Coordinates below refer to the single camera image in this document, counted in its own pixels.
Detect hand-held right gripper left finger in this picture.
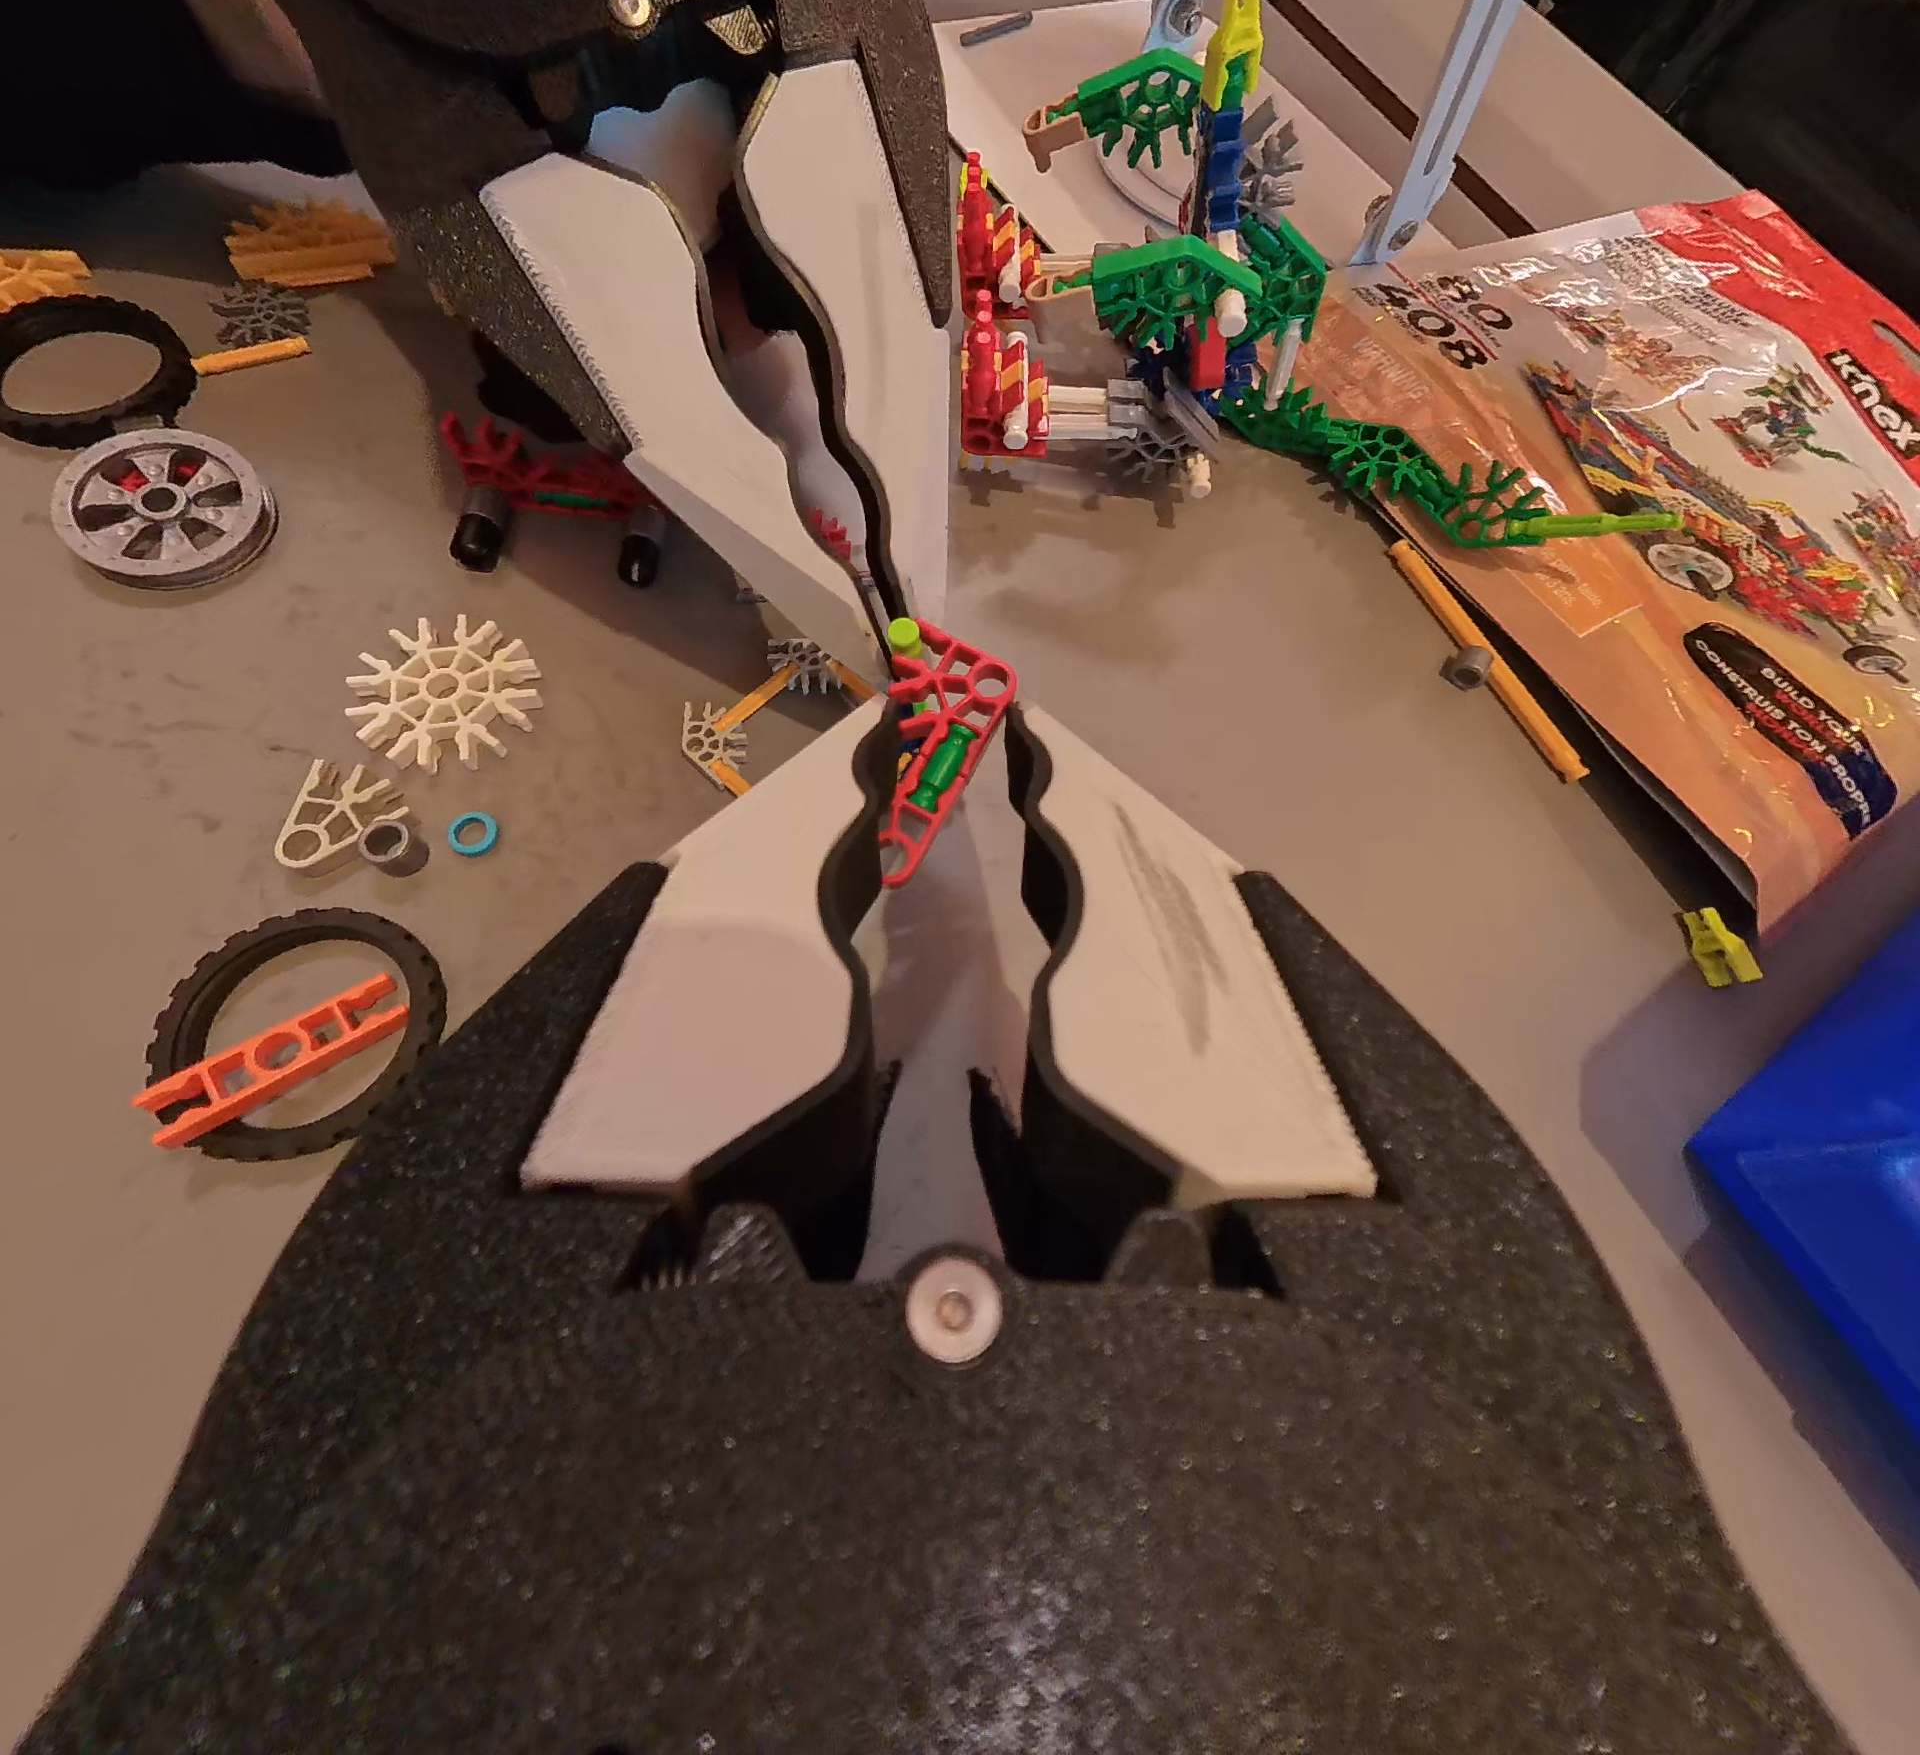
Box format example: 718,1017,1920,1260
518,710,903,1200

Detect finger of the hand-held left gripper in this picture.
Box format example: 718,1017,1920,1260
478,150,893,679
732,49,954,634

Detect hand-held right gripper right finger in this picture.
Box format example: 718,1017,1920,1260
1005,701,1377,1213

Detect rod frame with lime posts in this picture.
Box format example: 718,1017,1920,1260
678,616,924,800

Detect red connector bridge green rod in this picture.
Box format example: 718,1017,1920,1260
876,617,1025,886

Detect red axle with black wheels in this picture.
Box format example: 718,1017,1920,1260
439,412,675,586

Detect black rubber tyre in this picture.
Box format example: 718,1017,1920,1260
148,907,449,1162
0,291,199,451

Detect multicolour construction toy model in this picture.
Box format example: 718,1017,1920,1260
954,0,1686,555

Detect grey snowflake connector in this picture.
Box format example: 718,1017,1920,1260
209,281,312,351

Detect white snowflake connector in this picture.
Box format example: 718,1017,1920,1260
344,616,541,772

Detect white fan connector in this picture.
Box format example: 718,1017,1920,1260
273,756,411,876

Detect long yellow rod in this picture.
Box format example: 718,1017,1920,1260
1388,536,1593,786

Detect silver spoked wheel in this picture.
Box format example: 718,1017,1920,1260
53,427,278,591

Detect yellow clip connector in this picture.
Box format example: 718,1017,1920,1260
1675,901,1766,989

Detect orange ladder connector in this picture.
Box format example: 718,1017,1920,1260
130,969,411,1153

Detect blue plastic bin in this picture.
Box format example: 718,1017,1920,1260
1682,907,1920,1445

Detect toy instruction booklet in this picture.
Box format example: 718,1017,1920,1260
1297,185,1920,938

